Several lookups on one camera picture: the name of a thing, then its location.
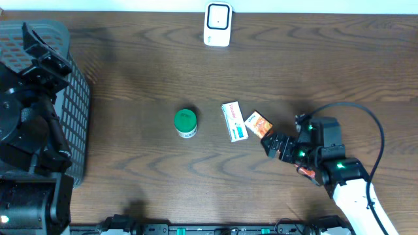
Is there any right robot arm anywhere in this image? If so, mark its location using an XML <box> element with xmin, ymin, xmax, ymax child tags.
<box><xmin>261</xmin><ymin>116</ymin><xmax>398</xmax><ymax>234</ymax></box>

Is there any dark grey plastic basket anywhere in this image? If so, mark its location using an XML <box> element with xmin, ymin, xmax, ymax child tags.
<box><xmin>1</xmin><ymin>20</ymin><xmax>91</xmax><ymax>188</ymax></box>

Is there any green lid jar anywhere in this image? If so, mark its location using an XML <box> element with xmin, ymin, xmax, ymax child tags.
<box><xmin>174</xmin><ymin>109</ymin><xmax>197</xmax><ymax>138</ymax></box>

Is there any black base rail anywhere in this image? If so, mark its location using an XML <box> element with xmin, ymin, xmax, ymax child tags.
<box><xmin>63</xmin><ymin>215</ymin><xmax>355</xmax><ymax>235</ymax></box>

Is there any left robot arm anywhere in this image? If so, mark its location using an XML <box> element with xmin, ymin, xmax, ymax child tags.
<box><xmin>1</xmin><ymin>22</ymin><xmax>74</xmax><ymax>234</ymax></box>

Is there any orange snack bar wrapper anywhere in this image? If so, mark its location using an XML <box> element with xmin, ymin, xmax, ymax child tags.
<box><xmin>294</xmin><ymin>164</ymin><xmax>315</xmax><ymax>179</ymax></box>

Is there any orange tissue pack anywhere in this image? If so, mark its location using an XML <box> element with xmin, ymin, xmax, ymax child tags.
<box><xmin>244</xmin><ymin>111</ymin><xmax>273</xmax><ymax>139</ymax></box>

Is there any white medicine box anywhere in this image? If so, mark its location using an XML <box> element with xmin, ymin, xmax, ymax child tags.
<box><xmin>221</xmin><ymin>101</ymin><xmax>248</xmax><ymax>142</ymax></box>

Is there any white barcode scanner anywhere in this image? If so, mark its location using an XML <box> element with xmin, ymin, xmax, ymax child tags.
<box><xmin>203</xmin><ymin>2</ymin><xmax>233</xmax><ymax>47</ymax></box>

